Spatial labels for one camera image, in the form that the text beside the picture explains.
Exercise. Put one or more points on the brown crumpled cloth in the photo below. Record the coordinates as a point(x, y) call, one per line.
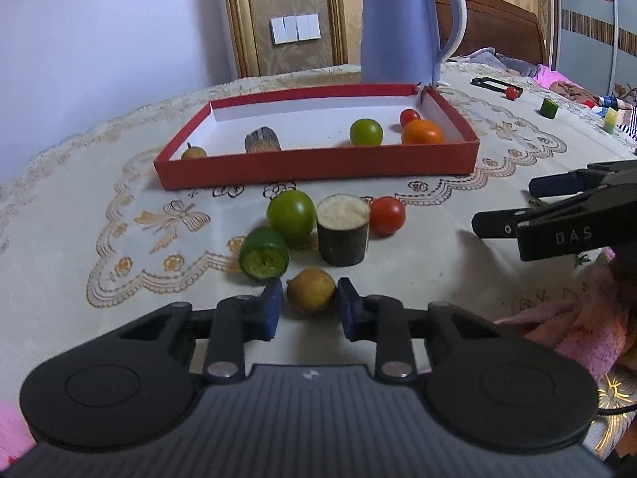
point(577, 90)

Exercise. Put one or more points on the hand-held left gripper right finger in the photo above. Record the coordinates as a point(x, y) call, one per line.
point(348, 308)

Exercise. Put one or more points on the small yellow block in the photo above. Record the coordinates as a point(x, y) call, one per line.
point(610, 120)

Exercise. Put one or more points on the orange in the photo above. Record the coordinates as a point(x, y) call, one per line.
point(423, 133)

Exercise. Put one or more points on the small green block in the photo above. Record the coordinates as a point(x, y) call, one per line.
point(549, 108)

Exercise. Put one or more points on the patterned wardrobe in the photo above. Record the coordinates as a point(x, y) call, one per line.
point(592, 20)

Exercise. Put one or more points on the pink fuzzy clothing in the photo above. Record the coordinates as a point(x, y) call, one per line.
point(12, 433)

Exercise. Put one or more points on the yellow lemon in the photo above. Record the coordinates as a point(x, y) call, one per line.
point(194, 153)
point(311, 291)

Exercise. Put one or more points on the dark sugarcane piece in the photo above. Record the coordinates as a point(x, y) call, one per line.
point(343, 234)
point(262, 142)

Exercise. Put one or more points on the pink bedding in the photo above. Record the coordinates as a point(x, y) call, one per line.
point(552, 75)

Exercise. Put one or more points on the grey blue cloth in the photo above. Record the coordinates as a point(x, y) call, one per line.
point(497, 62)

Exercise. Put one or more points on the red cardboard tray box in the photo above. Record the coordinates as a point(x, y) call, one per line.
point(318, 164)

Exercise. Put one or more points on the green tomato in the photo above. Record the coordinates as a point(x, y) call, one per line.
point(291, 213)
point(366, 132)

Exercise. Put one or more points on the green cucumber piece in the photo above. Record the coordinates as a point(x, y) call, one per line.
point(263, 259)

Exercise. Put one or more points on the blue electric kettle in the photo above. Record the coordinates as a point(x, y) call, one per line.
point(393, 30)

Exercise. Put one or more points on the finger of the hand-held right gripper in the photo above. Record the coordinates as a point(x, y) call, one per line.
point(497, 224)
point(552, 184)

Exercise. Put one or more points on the black tool with red ball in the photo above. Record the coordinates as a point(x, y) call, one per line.
point(490, 83)

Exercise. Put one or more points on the white wall switch plate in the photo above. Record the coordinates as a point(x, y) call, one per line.
point(283, 30)
point(308, 26)

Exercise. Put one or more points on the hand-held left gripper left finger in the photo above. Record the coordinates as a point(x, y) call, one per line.
point(271, 308)

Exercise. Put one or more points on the red cherry tomato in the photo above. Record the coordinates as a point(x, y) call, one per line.
point(387, 215)
point(409, 116)

